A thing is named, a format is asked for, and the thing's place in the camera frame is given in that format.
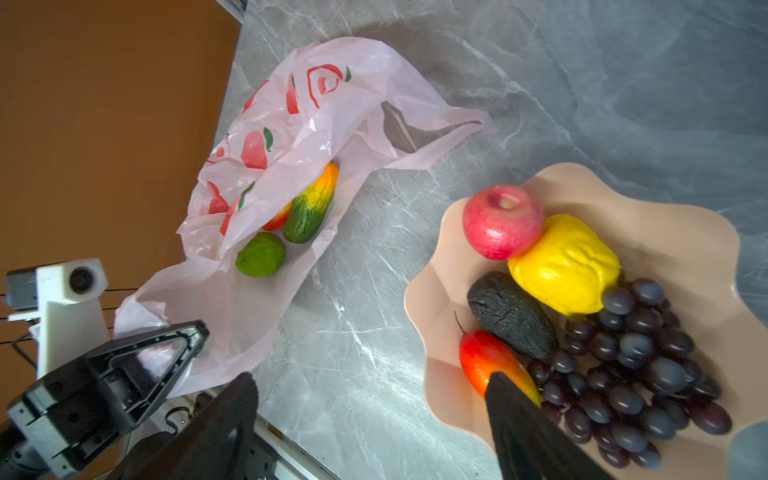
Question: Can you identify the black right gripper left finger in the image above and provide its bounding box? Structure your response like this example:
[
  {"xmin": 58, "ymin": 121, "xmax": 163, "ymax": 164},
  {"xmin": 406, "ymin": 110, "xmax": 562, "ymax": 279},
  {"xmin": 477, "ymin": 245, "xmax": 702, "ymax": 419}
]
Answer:
[{"xmin": 108, "ymin": 373, "xmax": 258, "ymax": 479}]

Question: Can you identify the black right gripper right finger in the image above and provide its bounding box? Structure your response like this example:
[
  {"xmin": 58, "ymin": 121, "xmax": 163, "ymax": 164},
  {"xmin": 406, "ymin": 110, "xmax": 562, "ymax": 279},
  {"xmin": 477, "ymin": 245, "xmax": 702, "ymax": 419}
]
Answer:
[{"xmin": 485, "ymin": 372, "xmax": 611, "ymax": 480}]

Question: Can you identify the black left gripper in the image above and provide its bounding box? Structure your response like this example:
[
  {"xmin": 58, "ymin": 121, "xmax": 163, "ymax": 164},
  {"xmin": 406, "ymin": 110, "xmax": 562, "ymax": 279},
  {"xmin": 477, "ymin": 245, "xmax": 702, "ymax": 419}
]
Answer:
[{"xmin": 1, "ymin": 320, "xmax": 209, "ymax": 479}]

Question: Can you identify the orange yellow peach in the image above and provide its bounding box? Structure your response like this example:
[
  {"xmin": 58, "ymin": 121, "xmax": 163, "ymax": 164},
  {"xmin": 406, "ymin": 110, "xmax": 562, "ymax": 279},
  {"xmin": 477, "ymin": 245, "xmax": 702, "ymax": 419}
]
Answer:
[{"xmin": 454, "ymin": 314, "xmax": 541, "ymax": 407}]

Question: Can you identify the dark avocado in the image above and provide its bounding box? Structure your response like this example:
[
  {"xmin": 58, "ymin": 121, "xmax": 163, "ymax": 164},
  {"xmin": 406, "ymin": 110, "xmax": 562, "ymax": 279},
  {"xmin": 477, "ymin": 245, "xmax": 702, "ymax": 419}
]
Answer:
[{"xmin": 467, "ymin": 271, "xmax": 558, "ymax": 360}]

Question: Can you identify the green custard apple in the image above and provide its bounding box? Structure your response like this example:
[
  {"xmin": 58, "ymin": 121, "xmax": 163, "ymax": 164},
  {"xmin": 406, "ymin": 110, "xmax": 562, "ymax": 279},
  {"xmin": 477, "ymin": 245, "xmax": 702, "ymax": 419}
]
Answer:
[{"xmin": 235, "ymin": 232, "xmax": 286, "ymax": 277}]

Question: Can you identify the yellow lemon fruit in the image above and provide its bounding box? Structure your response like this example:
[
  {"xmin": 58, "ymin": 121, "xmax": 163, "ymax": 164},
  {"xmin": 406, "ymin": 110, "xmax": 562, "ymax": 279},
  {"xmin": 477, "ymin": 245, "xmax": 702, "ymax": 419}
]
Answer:
[{"xmin": 507, "ymin": 214, "xmax": 620, "ymax": 316}]

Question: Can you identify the red apple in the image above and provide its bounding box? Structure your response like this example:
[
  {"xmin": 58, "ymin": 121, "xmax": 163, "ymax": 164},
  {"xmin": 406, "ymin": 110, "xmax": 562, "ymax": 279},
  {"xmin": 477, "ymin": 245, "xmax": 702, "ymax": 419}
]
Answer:
[{"xmin": 462, "ymin": 185, "xmax": 545, "ymax": 261}]

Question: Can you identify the green yellow cucumber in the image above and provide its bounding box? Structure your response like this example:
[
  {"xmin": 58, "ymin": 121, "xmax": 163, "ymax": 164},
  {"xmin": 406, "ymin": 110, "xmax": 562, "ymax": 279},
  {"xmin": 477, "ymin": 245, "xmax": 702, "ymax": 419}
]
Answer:
[{"xmin": 283, "ymin": 162, "xmax": 339, "ymax": 244}]

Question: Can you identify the pink printed plastic bag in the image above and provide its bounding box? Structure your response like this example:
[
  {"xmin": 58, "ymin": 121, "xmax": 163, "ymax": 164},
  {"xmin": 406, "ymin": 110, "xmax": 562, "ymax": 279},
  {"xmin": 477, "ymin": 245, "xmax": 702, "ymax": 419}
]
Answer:
[{"xmin": 115, "ymin": 37, "xmax": 495, "ymax": 396}]

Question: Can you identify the red yellow mango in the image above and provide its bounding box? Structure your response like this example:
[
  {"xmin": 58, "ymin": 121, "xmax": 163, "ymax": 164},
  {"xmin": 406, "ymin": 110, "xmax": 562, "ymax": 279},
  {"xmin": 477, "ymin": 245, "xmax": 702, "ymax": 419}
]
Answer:
[{"xmin": 262, "ymin": 202, "xmax": 293, "ymax": 232}]

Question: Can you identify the dark purple grape bunch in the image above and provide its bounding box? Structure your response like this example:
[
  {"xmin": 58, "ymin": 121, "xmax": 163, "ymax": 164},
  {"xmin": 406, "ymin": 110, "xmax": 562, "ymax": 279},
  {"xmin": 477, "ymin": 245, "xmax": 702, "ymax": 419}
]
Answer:
[{"xmin": 527, "ymin": 278, "xmax": 733, "ymax": 469}]

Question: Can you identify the beige wavy fruit plate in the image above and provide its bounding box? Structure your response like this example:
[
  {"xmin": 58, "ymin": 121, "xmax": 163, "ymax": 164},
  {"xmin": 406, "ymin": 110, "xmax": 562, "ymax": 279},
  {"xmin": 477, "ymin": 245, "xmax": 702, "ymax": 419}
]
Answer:
[{"xmin": 404, "ymin": 163, "xmax": 767, "ymax": 479}]

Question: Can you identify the aluminium front rail frame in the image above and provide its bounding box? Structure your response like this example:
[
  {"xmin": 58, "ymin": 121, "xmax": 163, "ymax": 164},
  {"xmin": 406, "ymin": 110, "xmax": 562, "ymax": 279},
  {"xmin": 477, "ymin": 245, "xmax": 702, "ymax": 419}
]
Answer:
[{"xmin": 101, "ymin": 387, "xmax": 338, "ymax": 479}]

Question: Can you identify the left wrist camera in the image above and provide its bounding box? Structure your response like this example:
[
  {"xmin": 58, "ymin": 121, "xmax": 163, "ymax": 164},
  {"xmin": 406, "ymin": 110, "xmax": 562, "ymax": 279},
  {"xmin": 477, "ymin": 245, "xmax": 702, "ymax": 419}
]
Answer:
[{"xmin": 5, "ymin": 258, "xmax": 109, "ymax": 378}]

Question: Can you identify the left aluminium corner post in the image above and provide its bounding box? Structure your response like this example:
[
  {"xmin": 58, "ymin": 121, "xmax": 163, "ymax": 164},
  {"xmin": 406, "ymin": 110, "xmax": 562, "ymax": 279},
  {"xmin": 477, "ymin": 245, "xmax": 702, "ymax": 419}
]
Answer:
[{"xmin": 216, "ymin": 0, "xmax": 248, "ymax": 24}]

